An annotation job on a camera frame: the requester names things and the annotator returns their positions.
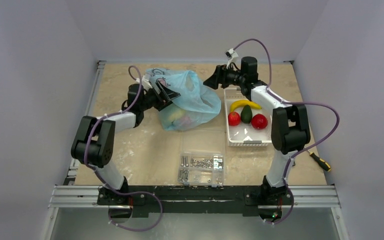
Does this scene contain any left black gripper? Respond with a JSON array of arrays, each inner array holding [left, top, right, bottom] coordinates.
[[139, 81, 180, 112]]

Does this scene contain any light blue plastic bag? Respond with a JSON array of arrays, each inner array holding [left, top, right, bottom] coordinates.
[[145, 68, 221, 131]]

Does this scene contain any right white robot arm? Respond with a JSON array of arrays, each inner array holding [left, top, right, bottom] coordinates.
[[203, 56, 311, 204]]

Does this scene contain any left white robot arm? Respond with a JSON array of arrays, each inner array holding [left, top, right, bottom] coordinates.
[[70, 81, 181, 205]]

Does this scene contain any yellow fake banana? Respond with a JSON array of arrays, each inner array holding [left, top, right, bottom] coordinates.
[[229, 99, 262, 113]]

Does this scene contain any red fake apple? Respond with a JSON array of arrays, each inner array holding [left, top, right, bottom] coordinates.
[[227, 111, 242, 127]]

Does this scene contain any green fake avocado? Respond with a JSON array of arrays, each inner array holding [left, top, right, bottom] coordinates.
[[240, 105, 253, 124]]

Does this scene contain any red fake tomato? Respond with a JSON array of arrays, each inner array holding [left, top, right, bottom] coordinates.
[[250, 113, 269, 130]]

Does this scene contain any white plastic basket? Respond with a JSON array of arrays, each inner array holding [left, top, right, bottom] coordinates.
[[223, 87, 272, 147]]

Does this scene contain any clear plastic screw box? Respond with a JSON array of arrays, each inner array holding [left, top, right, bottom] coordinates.
[[177, 129, 225, 188]]

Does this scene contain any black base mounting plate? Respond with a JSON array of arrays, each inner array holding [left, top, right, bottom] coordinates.
[[96, 185, 293, 219]]

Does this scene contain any yellow black screwdriver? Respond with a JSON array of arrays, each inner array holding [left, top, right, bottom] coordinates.
[[306, 149, 332, 172]]

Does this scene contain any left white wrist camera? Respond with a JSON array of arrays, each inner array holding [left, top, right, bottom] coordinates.
[[141, 77, 153, 91]]

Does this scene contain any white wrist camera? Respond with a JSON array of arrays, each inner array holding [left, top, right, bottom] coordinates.
[[141, 77, 153, 91], [225, 48, 239, 68]]

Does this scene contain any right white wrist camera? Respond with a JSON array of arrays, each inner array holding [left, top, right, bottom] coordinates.
[[225, 48, 239, 68]]

